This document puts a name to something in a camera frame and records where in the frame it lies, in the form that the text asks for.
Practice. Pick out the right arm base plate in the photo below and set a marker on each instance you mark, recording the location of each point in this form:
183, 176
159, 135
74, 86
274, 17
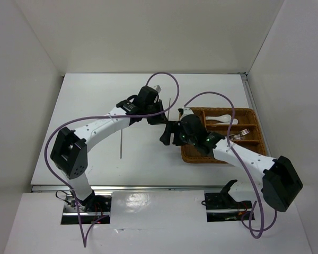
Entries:
221, 207

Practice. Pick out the steel fork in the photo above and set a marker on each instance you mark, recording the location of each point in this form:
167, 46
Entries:
242, 132
237, 137

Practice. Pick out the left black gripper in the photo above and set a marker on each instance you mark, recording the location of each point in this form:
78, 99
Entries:
160, 119

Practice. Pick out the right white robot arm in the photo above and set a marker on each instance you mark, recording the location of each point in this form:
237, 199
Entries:
280, 181

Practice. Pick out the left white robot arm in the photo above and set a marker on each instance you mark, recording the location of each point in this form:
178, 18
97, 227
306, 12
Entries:
71, 147

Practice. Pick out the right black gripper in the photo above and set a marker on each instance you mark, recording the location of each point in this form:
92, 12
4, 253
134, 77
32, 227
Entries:
171, 128

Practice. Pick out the aluminium rail front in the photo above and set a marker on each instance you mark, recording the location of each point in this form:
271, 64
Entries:
53, 188

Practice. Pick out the silver chopstick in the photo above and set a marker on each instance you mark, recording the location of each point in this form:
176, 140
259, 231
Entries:
121, 143
168, 112

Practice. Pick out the aluminium rail right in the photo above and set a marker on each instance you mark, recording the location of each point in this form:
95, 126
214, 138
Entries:
252, 105

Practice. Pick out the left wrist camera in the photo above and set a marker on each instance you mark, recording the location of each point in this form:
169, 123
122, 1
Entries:
157, 88

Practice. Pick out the white ceramic spoon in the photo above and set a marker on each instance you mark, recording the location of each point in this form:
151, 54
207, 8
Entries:
222, 118
234, 122

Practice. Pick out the aluminium rail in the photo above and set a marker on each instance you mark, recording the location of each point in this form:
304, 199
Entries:
252, 105
53, 188

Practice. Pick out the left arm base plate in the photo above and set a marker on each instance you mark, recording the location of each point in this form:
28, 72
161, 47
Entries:
99, 210

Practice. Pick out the wicker cutlery tray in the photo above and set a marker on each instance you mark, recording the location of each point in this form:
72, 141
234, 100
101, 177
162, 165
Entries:
247, 120

